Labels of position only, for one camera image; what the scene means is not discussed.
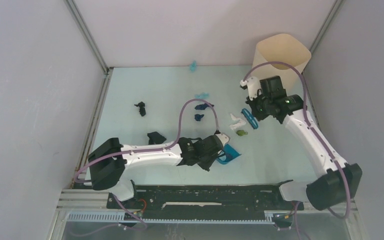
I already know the blue hand brush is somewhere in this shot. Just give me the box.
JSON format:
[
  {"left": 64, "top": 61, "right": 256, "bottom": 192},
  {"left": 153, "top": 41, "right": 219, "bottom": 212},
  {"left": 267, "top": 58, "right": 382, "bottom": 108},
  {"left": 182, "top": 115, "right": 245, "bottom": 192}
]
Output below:
[{"left": 241, "top": 108, "right": 259, "bottom": 130}]

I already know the blue plastic dustpan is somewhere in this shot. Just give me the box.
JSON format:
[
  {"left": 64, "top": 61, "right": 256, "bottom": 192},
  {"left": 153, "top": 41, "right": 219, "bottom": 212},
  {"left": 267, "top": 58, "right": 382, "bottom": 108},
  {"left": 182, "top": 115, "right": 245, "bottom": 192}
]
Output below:
[{"left": 216, "top": 144, "right": 241, "bottom": 165}]

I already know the white paper scrap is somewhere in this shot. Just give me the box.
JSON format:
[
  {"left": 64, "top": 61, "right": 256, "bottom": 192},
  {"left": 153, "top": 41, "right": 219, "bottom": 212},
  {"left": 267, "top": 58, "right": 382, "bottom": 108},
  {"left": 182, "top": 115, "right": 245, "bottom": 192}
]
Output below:
[{"left": 229, "top": 113, "right": 247, "bottom": 131}]

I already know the green paper scrap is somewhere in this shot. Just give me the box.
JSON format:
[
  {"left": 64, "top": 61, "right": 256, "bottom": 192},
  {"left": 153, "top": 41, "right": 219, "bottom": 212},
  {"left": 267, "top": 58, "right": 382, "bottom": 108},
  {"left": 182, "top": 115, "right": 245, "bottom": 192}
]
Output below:
[{"left": 235, "top": 129, "right": 248, "bottom": 137}]

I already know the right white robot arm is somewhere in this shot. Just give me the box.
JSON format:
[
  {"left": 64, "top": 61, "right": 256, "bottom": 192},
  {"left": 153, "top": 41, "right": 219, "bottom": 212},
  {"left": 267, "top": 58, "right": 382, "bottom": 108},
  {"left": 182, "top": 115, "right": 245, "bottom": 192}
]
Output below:
[{"left": 239, "top": 76, "right": 363, "bottom": 211}]

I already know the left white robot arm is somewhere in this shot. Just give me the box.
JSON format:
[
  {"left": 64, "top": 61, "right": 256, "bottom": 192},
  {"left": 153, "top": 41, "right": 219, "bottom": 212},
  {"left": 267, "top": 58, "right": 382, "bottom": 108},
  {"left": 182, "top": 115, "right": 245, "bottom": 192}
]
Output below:
[{"left": 85, "top": 131, "right": 230, "bottom": 208}]

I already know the dark blue small scrap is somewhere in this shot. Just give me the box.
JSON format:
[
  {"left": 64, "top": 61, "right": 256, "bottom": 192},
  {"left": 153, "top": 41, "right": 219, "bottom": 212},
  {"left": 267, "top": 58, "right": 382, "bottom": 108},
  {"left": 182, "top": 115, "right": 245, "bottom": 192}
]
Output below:
[{"left": 194, "top": 114, "right": 205, "bottom": 122}]

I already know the black flat scrap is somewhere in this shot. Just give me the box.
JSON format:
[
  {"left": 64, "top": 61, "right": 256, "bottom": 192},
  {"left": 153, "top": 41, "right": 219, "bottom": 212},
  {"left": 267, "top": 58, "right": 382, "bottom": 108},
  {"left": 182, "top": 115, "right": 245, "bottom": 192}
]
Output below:
[{"left": 147, "top": 131, "right": 167, "bottom": 145}]

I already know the light blue scrap centre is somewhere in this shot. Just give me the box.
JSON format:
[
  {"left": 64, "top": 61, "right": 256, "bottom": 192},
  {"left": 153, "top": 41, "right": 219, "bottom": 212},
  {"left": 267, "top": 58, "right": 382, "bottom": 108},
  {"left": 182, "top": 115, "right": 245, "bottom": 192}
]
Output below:
[{"left": 194, "top": 92, "right": 210, "bottom": 100}]

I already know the beige waste bin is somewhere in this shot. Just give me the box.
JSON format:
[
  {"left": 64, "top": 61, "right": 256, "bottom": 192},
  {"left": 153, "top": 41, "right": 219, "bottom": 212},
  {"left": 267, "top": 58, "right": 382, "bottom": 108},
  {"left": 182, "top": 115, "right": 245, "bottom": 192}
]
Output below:
[{"left": 251, "top": 33, "right": 312, "bottom": 91}]

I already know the black scrap far left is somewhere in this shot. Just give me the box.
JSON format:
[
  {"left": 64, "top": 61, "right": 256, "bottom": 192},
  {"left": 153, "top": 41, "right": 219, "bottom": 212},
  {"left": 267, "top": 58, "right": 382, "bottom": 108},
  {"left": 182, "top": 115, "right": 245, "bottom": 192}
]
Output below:
[{"left": 134, "top": 101, "right": 147, "bottom": 117}]

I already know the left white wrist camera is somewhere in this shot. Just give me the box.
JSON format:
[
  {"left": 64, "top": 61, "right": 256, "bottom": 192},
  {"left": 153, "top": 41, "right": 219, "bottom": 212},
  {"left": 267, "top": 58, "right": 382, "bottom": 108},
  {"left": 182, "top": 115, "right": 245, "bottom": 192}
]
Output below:
[{"left": 214, "top": 131, "right": 230, "bottom": 149}]

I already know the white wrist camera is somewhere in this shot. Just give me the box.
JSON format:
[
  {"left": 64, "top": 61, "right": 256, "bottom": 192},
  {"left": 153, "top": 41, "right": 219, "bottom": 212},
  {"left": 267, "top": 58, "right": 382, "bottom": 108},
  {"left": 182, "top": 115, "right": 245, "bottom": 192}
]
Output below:
[
  {"left": 214, "top": 131, "right": 230, "bottom": 149},
  {"left": 239, "top": 76, "right": 261, "bottom": 101}
]

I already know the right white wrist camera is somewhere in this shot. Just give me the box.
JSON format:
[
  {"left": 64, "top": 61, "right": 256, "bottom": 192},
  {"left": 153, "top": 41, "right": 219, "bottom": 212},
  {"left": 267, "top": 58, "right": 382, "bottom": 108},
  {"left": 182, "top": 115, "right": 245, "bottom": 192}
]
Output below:
[{"left": 239, "top": 76, "right": 261, "bottom": 101}]

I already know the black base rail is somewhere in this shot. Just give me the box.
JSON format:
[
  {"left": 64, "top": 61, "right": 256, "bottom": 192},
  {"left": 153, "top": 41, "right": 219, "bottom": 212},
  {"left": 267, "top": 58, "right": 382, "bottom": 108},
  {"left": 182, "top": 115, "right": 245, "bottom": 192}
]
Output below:
[{"left": 121, "top": 184, "right": 295, "bottom": 221}]

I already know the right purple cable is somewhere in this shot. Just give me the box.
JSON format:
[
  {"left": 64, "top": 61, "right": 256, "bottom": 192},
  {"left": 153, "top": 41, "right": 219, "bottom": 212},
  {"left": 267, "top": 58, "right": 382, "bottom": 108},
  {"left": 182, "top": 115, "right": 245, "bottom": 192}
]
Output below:
[{"left": 242, "top": 61, "right": 352, "bottom": 220}]

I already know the light blue scrap at wall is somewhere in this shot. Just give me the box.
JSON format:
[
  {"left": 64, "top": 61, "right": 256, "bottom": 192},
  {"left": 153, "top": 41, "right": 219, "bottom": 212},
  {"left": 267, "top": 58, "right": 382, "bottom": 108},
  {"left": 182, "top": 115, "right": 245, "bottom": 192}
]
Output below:
[{"left": 189, "top": 60, "right": 197, "bottom": 73}]

